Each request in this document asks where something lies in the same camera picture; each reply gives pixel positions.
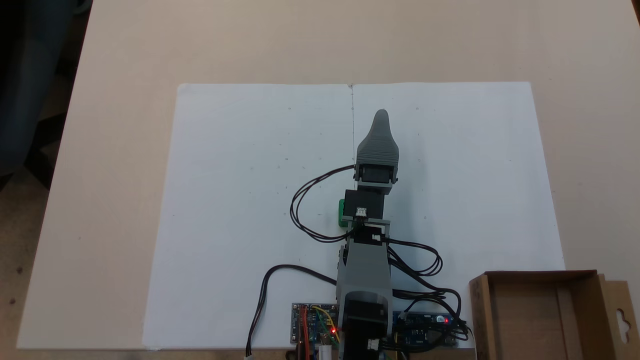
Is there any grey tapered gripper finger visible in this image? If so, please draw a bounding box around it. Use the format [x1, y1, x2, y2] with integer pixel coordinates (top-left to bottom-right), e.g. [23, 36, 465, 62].
[356, 109, 400, 160]

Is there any white paper sheet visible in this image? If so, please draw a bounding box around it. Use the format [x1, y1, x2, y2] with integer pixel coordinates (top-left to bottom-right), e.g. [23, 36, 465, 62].
[142, 83, 354, 350]
[351, 81, 566, 348]

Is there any grey circuit board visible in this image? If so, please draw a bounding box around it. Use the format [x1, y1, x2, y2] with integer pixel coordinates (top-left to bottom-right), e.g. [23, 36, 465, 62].
[291, 302, 341, 346]

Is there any blue circuit board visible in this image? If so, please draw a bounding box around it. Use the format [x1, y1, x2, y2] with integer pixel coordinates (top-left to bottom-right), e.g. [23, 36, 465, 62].
[392, 311, 458, 348]

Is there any brown cardboard box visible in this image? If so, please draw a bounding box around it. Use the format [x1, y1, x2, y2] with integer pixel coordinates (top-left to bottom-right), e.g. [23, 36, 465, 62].
[469, 270, 640, 360]

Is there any black gripper motor cable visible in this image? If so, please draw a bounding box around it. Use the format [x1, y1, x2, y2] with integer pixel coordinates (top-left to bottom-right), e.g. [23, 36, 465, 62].
[290, 165, 357, 243]

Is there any black elbow motor cable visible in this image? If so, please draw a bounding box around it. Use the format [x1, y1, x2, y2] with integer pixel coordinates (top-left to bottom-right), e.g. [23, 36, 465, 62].
[387, 240, 473, 346]

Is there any yellow wire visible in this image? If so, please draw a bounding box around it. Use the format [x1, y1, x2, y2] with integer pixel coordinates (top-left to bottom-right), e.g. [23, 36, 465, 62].
[312, 306, 341, 346]

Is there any black cable with white plug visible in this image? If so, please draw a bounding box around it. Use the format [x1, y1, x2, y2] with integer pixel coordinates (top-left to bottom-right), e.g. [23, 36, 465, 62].
[245, 264, 341, 360]

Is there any red wire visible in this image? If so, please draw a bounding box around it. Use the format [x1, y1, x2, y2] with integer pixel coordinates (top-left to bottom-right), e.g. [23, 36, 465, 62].
[299, 306, 311, 360]

